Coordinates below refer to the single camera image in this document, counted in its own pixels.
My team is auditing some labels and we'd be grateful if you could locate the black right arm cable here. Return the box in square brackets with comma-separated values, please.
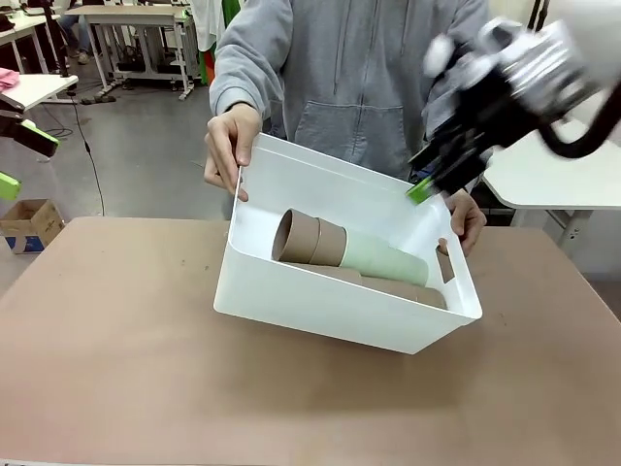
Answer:
[540, 80, 621, 160]

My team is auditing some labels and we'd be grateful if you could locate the light green cup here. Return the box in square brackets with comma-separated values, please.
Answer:
[339, 230, 431, 286]

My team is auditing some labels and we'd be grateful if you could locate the white work table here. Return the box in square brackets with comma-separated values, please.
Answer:
[479, 116, 621, 244]

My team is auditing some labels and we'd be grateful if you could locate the cardboard box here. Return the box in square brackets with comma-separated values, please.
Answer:
[0, 198, 66, 255]

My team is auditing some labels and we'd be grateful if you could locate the white side desk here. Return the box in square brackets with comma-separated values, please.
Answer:
[0, 73, 80, 116]

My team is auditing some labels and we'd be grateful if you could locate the white long desk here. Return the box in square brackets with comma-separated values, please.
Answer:
[0, 13, 64, 75]

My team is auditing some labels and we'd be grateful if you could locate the seated person in jeans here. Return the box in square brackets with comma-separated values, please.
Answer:
[57, 14, 93, 67]

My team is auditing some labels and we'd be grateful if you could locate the person's right forearm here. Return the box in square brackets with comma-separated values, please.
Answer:
[209, 28, 273, 122]

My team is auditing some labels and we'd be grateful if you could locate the black floor cable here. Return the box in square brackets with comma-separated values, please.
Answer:
[46, 91, 106, 218]

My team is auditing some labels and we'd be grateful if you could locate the grey frame desk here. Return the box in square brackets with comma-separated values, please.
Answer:
[67, 4, 195, 102]

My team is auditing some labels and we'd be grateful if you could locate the white plastic basket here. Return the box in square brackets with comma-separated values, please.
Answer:
[212, 131, 485, 356]

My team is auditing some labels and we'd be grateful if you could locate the person's grey hoodie torso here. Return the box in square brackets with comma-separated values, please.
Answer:
[209, 0, 491, 181]

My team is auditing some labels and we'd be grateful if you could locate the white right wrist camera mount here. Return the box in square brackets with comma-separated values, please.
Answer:
[424, 33, 460, 74]

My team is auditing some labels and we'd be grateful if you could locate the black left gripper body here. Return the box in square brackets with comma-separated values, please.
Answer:
[0, 107, 26, 140]

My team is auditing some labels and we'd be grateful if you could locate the person's left hand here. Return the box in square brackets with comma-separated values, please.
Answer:
[444, 186, 487, 258]

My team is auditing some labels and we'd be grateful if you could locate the white garment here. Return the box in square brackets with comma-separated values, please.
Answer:
[191, 0, 229, 52]

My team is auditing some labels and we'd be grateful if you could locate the person's left forearm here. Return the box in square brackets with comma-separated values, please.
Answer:
[419, 72, 455, 147]

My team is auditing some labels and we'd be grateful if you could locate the black tripod pole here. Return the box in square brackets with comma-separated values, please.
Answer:
[526, 0, 547, 30]

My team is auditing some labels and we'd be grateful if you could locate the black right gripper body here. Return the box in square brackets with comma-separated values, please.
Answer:
[411, 57, 535, 195]

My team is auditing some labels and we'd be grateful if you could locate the person's right hand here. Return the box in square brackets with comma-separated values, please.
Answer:
[203, 105, 261, 203]

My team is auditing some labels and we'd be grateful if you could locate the green shirt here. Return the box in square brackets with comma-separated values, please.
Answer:
[197, 0, 244, 84]

